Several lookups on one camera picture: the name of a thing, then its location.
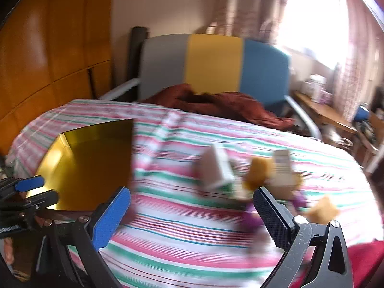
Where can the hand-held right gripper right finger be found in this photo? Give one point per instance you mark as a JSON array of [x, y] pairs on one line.
[[271, 216]]

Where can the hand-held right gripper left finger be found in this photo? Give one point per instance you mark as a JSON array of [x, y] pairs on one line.
[[111, 219]]

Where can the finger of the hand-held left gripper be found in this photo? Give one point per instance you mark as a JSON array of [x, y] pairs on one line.
[[30, 183], [42, 199]]

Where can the purple packet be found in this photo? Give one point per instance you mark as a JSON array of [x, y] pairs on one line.
[[252, 219], [299, 201]]

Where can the yellow sponge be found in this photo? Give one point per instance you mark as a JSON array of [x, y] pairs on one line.
[[321, 210], [258, 172], [297, 179]]

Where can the cream carton box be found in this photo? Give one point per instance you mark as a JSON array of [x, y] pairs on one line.
[[283, 171]]

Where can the gold tin box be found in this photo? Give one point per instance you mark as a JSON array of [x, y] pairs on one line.
[[90, 162]]

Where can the striped bedsheet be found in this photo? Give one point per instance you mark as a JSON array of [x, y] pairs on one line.
[[180, 231]]

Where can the green white box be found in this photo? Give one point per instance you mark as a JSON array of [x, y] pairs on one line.
[[214, 168]]

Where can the red garment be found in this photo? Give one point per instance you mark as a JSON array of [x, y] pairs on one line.
[[369, 264]]

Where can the wooden desk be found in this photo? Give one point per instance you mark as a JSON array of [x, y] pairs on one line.
[[327, 117]]

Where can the maroon blanket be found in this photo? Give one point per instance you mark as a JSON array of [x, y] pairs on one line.
[[234, 105]]

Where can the pink box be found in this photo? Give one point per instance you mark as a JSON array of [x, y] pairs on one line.
[[327, 97]]

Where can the small white box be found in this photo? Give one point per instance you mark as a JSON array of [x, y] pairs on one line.
[[306, 87]]

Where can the wooden wardrobe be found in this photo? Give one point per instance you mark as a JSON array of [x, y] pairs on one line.
[[45, 51]]

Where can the blue round object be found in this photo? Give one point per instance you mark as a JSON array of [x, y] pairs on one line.
[[362, 113]]

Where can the grey yellow blue chair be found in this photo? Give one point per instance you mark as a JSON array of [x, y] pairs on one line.
[[214, 63]]

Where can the black rolled mat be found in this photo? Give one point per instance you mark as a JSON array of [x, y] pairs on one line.
[[137, 54]]

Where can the patterned pink curtain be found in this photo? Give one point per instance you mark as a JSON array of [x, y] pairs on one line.
[[249, 6], [360, 51]]

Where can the bright window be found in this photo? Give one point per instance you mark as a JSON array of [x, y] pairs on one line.
[[312, 21]]

